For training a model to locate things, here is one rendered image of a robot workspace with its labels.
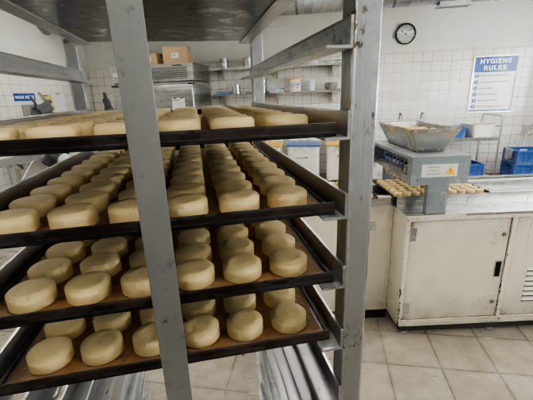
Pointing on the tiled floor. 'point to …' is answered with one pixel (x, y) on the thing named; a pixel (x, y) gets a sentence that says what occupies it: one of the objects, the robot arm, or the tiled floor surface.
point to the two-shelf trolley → (485, 139)
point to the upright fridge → (174, 85)
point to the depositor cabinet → (462, 267)
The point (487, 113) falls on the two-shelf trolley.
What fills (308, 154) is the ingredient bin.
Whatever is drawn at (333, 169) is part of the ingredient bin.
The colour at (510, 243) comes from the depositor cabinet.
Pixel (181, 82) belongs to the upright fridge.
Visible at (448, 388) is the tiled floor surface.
